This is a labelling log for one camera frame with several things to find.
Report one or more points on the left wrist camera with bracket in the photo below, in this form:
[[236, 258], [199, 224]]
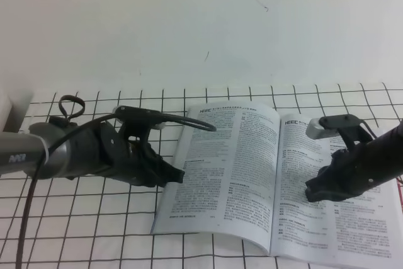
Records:
[[138, 117]]

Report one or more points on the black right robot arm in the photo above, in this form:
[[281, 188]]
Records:
[[388, 163]]

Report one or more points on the white box at table edge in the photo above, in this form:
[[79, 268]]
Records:
[[14, 105]]

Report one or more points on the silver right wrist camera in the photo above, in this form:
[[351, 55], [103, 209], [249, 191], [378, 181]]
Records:
[[349, 127]]

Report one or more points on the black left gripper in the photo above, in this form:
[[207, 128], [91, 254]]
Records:
[[127, 156]]

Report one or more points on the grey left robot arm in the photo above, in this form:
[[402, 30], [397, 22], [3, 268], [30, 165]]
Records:
[[26, 152]]

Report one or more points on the white black-grid tablecloth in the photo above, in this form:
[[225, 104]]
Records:
[[91, 222]]

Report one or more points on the HEEC show catalogue book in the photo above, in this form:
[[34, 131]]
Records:
[[247, 179]]

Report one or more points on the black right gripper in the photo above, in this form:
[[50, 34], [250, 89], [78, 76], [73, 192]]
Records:
[[349, 175]]

